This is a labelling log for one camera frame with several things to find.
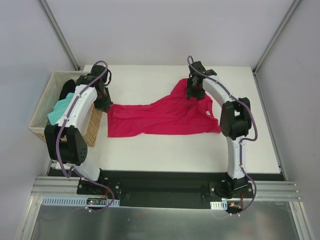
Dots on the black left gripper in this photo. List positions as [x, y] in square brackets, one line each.
[103, 102]

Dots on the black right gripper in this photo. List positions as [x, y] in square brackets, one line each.
[195, 91]

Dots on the pink t shirt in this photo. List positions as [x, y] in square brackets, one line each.
[173, 114]

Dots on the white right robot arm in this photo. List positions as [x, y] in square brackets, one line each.
[235, 120]

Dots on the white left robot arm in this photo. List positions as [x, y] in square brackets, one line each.
[64, 140]

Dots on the black t shirt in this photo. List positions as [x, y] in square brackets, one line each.
[68, 87]

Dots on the teal t shirt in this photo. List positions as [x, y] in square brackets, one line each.
[59, 109]

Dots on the wicker laundry basket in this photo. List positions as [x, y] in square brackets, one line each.
[49, 98]

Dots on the right aluminium frame post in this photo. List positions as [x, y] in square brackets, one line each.
[277, 34]

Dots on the aluminium frame post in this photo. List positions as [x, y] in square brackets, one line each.
[277, 34]
[45, 7]

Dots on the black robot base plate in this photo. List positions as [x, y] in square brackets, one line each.
[155, 189]

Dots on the left aluminium frame post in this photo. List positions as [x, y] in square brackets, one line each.
[45, 7]

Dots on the left white cable duct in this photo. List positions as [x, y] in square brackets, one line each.
[67, 201]

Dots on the white cable duct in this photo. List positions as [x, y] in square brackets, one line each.
[219, 205]
[67, 201]

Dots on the right white cable duct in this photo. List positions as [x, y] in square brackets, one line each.
[219, 205]

